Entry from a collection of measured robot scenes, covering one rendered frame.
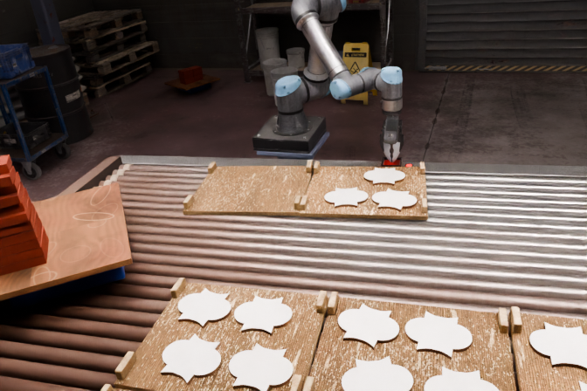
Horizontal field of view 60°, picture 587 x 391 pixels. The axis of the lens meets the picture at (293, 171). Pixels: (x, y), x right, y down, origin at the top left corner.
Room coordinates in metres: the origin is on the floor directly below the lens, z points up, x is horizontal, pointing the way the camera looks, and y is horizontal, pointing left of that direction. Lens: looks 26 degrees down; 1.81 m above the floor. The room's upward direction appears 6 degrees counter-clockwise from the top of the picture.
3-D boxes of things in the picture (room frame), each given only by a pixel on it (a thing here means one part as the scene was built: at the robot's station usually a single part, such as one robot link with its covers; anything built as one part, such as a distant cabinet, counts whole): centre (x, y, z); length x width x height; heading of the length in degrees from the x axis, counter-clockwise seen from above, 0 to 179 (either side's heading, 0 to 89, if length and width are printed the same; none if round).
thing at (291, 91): (2.22, -0.02, 1.11); 0.13 x 0.12 x 0.14; 118
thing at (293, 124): (2.22, -0.02, 0.99); 0.15 x 0.15 x 0.10
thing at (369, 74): (1.88, -0.32, 1.23); 0.11 x 0.11 x 0.08; 28
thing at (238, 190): (1.67, 0.16, 0.93); 0.41 x 0.35 x 0.02; 78
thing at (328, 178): (1.58, -0.25, 0.93); 0.41 x 0.35 x 0.02; 76
